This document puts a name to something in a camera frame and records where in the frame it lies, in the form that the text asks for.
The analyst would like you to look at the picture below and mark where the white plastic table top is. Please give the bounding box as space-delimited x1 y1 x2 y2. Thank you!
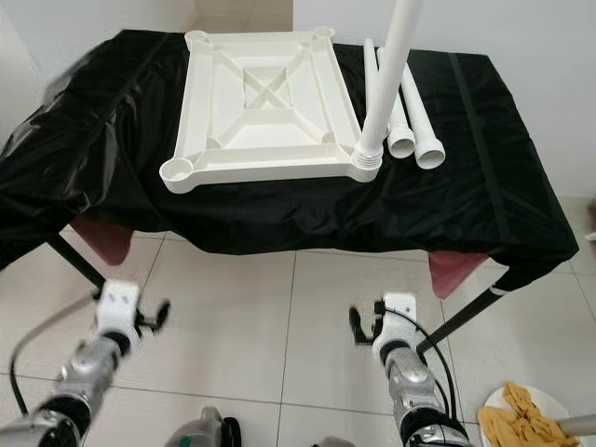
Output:
159 28 385 195

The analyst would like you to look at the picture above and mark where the white plastic table leg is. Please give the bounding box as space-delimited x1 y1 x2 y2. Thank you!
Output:
361 39 381 131
400 65 448 170
352 0 429 171
377 48 417 159

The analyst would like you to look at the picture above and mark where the grey left robot foot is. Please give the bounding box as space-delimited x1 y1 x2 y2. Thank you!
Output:
168 407 234 447

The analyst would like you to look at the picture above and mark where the black table cloth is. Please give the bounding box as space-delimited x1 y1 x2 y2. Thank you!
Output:
0 28 580 294

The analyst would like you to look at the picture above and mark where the white round plate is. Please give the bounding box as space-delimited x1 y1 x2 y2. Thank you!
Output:
475 386 574 447

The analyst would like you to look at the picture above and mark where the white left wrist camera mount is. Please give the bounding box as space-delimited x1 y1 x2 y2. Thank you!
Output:
96 281 142 336

